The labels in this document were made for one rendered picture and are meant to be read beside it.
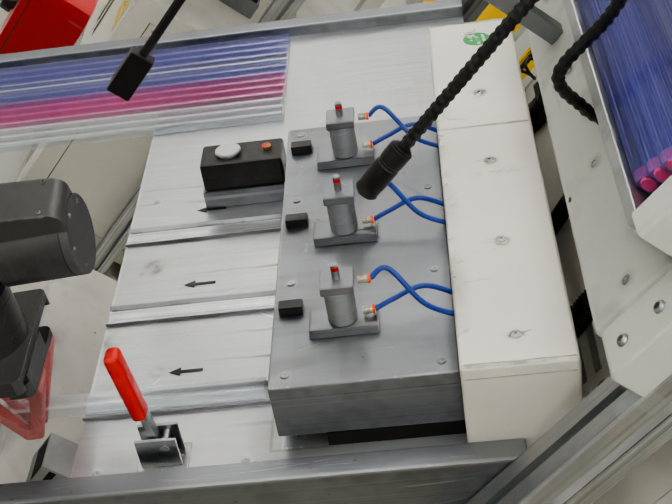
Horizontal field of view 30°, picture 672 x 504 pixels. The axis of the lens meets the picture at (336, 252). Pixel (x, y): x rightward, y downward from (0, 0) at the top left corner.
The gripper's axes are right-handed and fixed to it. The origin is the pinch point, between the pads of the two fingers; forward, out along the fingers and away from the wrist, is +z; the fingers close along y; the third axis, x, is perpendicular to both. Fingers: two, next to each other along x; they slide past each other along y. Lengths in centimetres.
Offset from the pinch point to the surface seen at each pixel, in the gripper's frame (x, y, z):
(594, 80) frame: -45.9, 7.4, -17.8
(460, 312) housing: -34.3, -2.2, -6.9
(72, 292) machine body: 16, 53, 29
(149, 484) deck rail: -11.1, -9.5, -1.7
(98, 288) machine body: 14, 56, 32
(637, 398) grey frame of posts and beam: -44.5, -13.8, -8.2
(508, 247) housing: -38.4, 4.6, -6.5
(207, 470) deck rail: -15.1, -8.7, -1.4
